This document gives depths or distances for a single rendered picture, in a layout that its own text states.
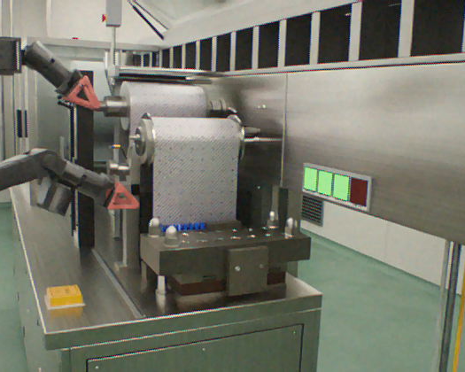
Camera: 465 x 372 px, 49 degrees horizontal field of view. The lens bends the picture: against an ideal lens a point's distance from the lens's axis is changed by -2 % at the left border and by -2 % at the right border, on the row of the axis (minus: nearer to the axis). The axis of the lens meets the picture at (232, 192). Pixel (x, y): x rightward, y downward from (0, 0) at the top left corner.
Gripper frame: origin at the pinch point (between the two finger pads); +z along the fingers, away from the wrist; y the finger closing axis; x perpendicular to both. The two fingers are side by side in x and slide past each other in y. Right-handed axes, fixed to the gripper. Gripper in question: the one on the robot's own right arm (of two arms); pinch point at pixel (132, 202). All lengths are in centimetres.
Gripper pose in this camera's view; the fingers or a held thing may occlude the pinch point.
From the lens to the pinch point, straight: 133.6
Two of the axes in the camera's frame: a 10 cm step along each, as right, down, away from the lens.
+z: 8.0, 3.9, 4.6
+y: 4.1, 2.0, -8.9
